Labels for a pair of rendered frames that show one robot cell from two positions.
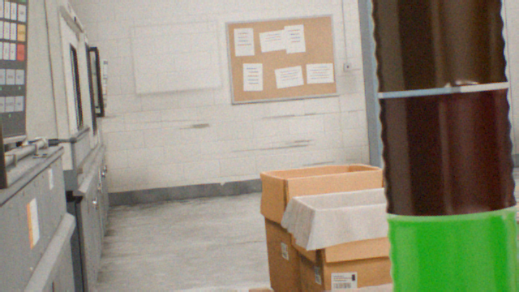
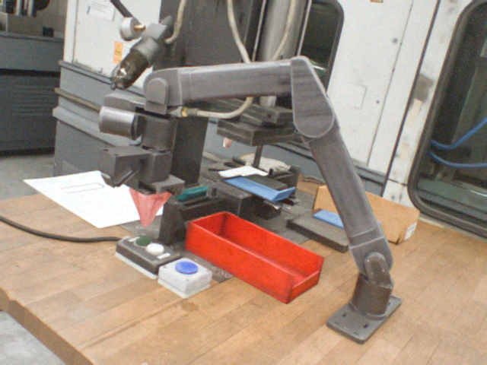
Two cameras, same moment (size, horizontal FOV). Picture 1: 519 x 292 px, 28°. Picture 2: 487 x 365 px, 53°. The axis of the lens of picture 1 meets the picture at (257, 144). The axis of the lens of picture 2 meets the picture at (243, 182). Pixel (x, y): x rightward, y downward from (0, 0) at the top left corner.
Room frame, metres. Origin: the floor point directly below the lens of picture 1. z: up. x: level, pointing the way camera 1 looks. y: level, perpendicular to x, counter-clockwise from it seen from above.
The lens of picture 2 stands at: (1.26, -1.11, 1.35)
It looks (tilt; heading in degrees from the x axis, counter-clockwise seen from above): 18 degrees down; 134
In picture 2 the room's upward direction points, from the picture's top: 11 degrees clockwise
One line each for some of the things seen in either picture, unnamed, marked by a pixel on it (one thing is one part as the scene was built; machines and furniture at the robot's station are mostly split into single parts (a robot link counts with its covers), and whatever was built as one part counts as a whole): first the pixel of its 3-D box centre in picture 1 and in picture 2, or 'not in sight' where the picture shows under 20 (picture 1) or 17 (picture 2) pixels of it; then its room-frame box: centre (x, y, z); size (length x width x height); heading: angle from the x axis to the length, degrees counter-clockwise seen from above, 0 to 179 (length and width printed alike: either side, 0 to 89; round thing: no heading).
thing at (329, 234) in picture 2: not in sight; (330, 228); (0.65, -0.11, 0.91); 0.17 x 0.16 x 0.02; 101
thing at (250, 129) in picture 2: not in sight; (241, 80); (0.43, -0.30, 1.22); 0.26 x 0.18 x 0.30; 11
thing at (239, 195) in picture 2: not in sight; (249, 186); (0.49, -0.27, 0.98); 0.20 x 0.10 x 0.01; 101
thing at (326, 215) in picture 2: not in sight; (347, 218); (0.66, -0.07, 0.93); 0.15 x 0.07 x 0.03; 14
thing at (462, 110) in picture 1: (445, 149); not in sight; (0.30, -0.05, 1.10); 0.04 x 0.04 x 0.03
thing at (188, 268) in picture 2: not in sight; (186, 270); (0.69, -0.60, 0.93); 0.04 x 0.04 x 0.02
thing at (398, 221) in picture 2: not in sight; (364, 211); (0.64, 0.05, 0.93); 0.25 x 0.13 x 0.08; 11
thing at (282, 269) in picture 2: not in sight; (252, 252); (0.69, -0.44, 0.93); 0.25 x 0.12 x 0.06; 11
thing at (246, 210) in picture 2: not in sight; (246, 202); (0.49, -0.27, 0.94); 0.20 x 0.10 x 0.07; 101
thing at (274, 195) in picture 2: not in sight; (259, 184); (0.53, -0.28, 1.00); 0.15 x 0.07 x 0.03; 11
